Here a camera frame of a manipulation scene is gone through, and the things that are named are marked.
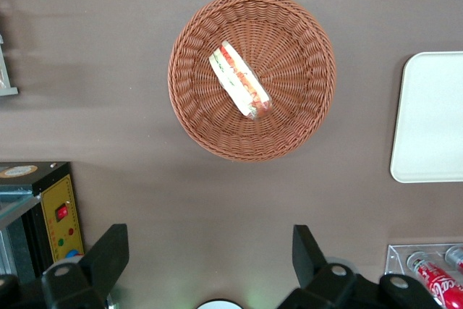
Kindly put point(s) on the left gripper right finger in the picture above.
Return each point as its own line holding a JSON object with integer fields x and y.
{"x": 318, "y": 276}

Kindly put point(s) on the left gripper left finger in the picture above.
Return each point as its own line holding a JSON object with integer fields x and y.
{"x": 97, "y": 269}

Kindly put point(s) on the sandwich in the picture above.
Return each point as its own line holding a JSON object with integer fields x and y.
{"x": 238, "y": 81}

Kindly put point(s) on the beige plastic tray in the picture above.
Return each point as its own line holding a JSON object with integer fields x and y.
{"x": 430, "y": 117}

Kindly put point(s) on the round brown wicker basket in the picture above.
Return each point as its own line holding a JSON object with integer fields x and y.
{"x": 296, "y": 70}

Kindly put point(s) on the clear acrylic bottle rack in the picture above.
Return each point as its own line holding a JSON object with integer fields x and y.
{"x": 394, "y": 256}

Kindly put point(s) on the black food warmer yellow panel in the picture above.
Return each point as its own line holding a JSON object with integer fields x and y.
{"x": 59, "y": 193}

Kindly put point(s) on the red cola bottle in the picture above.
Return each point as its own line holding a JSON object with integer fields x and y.
{"x": 439, "y": 283}
{"x": 456, "y": 257}

